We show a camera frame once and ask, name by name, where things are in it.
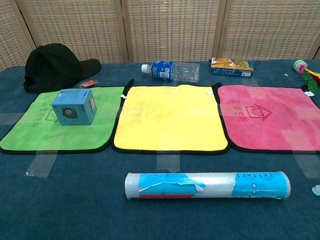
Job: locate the yellow microfibre cloth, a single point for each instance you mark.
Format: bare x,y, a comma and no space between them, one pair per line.
172,117

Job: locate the small blue cardboard box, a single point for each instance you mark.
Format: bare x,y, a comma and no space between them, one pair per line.
75,106

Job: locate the orange and blue carton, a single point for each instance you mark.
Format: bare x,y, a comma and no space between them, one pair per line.
231,67

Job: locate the green microfibre cloth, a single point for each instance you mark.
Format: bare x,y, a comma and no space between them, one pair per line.
65,135

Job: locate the pink microfibre cloth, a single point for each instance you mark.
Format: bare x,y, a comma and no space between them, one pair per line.
270,120

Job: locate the clear plastic water bottle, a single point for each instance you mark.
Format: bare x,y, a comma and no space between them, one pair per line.
165,70

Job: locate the small red wrapped candy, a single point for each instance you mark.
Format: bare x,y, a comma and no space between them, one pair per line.
89,83

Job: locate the plastic wrap roll blue label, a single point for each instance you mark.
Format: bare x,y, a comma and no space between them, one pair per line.
207,186

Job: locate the woven folding screen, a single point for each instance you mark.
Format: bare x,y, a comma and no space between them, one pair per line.
160,27

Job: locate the blue table cloth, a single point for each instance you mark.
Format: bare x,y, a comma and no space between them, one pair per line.
75,200

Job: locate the black baseball cap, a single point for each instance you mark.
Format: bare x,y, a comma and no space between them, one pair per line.
55,67

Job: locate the colourful feather toy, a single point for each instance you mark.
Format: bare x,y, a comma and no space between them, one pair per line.
308,75

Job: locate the small pale blue object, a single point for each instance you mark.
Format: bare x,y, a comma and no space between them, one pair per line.
316,190

